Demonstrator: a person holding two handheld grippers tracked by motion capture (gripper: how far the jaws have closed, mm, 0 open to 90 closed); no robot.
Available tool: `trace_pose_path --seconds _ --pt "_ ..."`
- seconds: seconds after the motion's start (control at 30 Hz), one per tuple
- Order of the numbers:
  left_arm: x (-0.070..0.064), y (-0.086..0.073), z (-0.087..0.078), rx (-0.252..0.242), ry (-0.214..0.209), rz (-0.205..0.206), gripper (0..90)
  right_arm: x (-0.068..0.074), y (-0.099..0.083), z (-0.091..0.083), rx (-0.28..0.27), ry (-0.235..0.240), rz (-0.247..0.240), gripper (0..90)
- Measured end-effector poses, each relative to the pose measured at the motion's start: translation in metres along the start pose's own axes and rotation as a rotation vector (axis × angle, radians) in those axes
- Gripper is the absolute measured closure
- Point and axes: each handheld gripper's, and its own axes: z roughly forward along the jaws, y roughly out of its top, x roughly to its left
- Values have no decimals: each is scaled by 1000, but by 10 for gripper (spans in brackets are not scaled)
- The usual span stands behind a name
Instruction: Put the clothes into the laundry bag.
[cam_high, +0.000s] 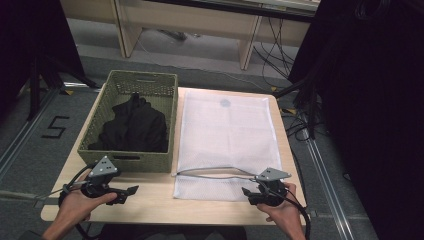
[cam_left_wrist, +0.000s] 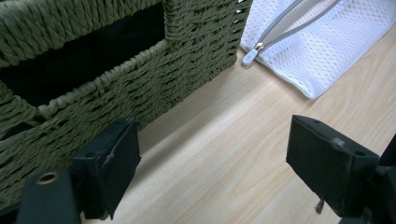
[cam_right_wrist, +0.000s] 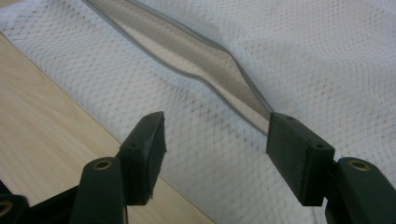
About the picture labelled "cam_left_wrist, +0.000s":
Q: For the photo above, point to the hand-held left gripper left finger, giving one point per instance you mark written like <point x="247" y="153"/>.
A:
<point x="107" y="165"/>

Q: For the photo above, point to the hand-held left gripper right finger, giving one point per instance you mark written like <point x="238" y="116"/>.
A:
<point x="330" y="165"/>

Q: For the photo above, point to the white mesh laundry bag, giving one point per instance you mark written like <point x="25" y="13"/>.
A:
<point x="327" y="53"/>

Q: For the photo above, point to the green woven basket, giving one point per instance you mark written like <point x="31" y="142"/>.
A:
<point x="186" y="62"/>

